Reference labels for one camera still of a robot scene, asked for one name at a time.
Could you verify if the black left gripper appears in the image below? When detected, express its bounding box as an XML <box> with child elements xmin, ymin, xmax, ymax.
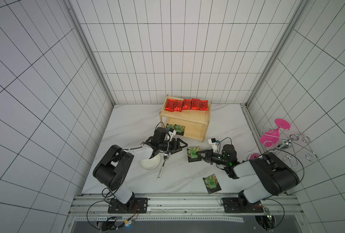
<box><xmin>159</xmin><ymin>138</ymin><xmax>188</xmax><ymax>155</ymax></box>

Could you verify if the green tea bag one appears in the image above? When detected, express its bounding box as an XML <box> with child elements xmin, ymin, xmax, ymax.
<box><xmin>174</xmin><ymin>125</ymin><xmax>186</xmax><ymax>136</ymax></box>

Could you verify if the green tea bag three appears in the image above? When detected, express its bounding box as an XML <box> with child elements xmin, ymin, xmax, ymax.
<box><xmin>187</xmin><ymin>147</ymin><xmax>202</xmax><ymax>163</ymax></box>

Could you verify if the green tea bag two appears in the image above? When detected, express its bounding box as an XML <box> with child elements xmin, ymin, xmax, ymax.
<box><xmin>166</xmin><ymin>123</ymin><xmax>175</xmax><ymax>132</ymax></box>

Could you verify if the green tea bag four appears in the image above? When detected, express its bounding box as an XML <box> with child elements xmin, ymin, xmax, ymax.
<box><xmin>203</xmin><ymin>174</ymin><xmax>222</xmax><ymax>194</ymax></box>

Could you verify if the red tea bag two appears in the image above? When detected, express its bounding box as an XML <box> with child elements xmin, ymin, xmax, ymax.
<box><xmin>173</xmin><ymin>100</ymin><xmax>184</xmax><ymax>112</ymax></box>

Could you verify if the red tea bag one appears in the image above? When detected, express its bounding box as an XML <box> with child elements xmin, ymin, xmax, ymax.
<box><xmin>164</xmin><ymin>99</ymin><xmax>176</xmax><ymax>112</ymax></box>

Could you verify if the red tea bag three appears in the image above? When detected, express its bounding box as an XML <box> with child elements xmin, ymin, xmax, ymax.
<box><xmin>182</xmin><ymin>99</ymin><xmax>192</xmax><ymax>110</ymax></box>

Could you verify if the red tea bag four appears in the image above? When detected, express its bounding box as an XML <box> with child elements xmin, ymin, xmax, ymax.
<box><xmin>191</xmin><ymin>99</ymin><xmax>201</xmax><ymax>110</ymax></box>

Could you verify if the red tea bag five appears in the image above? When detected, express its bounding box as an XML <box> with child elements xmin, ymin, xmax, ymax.
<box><xmin>199</xmin><ymin>100</ymin><xmax>208</xmax><ymax>111</ymax></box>

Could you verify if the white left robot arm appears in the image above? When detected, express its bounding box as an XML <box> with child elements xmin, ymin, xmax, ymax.
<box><xmin>92</xmin><ymin>127</ymin><xmax>188</xmax><ymax>206</ymax></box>

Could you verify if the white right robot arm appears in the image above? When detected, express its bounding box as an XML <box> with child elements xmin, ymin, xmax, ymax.
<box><xmin>196</xmin><ymin>144</ymin><xmax>301</xmax><ymax>207</ymax></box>

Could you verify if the wooden two-tier shelf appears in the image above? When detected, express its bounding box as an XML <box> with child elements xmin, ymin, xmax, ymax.
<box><xmin>159</xmin><ymin>95</ymin><xmax>212</xmax><ymax>142</ymax></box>

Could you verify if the metal spoon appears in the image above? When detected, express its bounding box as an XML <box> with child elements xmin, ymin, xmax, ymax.
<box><xmin>157</xmin><ymin>154</ymin><xmax>170</xmax><ymax>180</ymax></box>

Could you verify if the white bowl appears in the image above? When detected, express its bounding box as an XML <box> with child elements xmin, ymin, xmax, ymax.
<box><xmin>140</xmin><ymin>154</ymin><xmax>161</xmax><ymax>170</ymax></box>

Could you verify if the pink plastic spatula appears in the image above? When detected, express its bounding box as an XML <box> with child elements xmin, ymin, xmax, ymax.
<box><xmin>260</xmin><ymin>118</ymin><xmax>291</xmax><ymax>149</ymax></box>

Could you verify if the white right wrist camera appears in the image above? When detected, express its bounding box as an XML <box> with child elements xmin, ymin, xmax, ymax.
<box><xmin>208</xmin><ymin>138</ymin><xmax>220</xmax><ymax>152</ymax></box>

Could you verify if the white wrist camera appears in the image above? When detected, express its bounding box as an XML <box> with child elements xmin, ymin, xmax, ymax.
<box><xmin>166</xmin><ymin>130</ymin><xmax>176</xmax><ymax>141</ymax></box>
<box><xmin>208</xmin><ymin>138</ymin><xmax>220</xmax><ymax>152</ymax></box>

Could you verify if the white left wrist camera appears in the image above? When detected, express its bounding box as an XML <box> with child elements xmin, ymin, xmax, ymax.
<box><xmin>166</xmin><ymin>130</ymin><xmax>176</xmax><ymax>141</ymax></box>

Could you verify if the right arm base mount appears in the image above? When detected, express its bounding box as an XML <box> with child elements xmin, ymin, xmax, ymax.
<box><xmin>221</xmin><ymin>191</ymin><xmax>264</xmax><ymax>214</ymax></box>

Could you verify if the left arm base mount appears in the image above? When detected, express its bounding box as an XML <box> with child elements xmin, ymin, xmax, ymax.
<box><xmin>107</xmin><ymin>197</ymin><xmax>149</xmax><ymax>214</ymax></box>

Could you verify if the chrome wire cup rack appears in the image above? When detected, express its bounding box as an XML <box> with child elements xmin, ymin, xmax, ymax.
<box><xmin>261</xmin><ymin>127</ymin><xmax>319</xmax><ymax>171</ymax></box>

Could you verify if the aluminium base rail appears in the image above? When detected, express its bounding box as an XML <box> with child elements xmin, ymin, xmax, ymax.
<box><xmin>68</xmin><ymin>194</ymin><xmax>303</xmax><ymax>222</ymax></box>

